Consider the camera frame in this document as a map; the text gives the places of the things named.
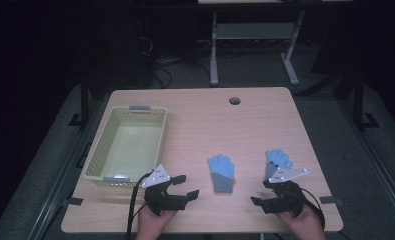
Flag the grey metal floor rail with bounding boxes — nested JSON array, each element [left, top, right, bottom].
[[26, 99, 104, 240], [338, 98, 395, 231]]

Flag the person's left hand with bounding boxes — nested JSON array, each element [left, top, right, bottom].
[[136, 206, 178, 240]]

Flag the bundle of floor cables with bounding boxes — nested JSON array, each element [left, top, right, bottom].
[[149, 54, 213, 89]]

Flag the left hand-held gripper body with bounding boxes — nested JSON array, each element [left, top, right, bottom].
[[141, 164, 190, 216]]

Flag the black metal stand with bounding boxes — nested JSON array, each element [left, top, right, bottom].
[[351, 71, 381, 130], [68, 74, 92, 128]]

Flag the dark tape strip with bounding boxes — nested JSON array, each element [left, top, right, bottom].
[[61, 197, 85, 207], [319, 195, 343, 206]]

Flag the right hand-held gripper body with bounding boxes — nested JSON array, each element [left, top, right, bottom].
[[261, 167, 309, 218]]

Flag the blue knit glove grey cuff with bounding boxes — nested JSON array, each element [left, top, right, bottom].
[[206, 153, 236, 194], [264, 148, 294, 181]]

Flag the person's right hand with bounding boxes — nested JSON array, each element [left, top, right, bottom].
[[276, 203, 326, 240]]

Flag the pale yellow plastic basket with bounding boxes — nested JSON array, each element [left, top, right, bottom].
[[82, 105, 168, 187]]

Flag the white metal desk frame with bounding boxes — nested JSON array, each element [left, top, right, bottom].
[[209, 9, 307, 87]]

